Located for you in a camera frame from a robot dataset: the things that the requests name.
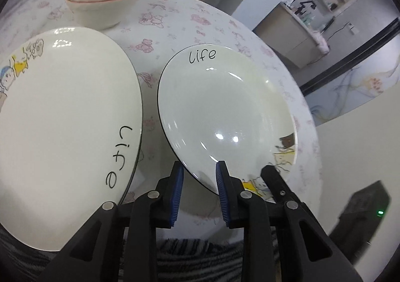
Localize beige vanity cabinet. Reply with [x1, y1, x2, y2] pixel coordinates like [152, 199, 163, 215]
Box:
[253, 4, 326, 68]

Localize white cartoon plate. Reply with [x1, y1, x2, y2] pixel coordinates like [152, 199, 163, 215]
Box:
[157, 44, 297, 204]
[0, 26, 144, 252]

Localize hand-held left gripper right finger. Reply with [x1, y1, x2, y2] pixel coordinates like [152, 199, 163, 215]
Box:
[215, 160, 365, 282]

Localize pink printed tablecloth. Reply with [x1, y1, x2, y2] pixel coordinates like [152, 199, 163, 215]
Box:
[0, 0, 322, 239]

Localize marbled sliding door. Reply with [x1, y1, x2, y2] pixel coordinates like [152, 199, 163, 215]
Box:
[301, 18, 400, 126]

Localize pink towel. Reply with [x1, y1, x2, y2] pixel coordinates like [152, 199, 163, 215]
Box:
[308, 30, 330, 56]

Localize black faucet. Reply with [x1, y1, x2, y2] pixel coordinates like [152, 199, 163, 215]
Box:
[295, 1, 317, 15]

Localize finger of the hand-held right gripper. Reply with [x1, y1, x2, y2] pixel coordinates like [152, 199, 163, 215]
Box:
[261, 165, 301, 205]

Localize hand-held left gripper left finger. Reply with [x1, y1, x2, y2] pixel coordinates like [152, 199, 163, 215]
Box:
[37, 161, 185, 282]

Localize thin black cable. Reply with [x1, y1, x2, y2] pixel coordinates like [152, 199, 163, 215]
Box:
[308, 21, 352, 65]

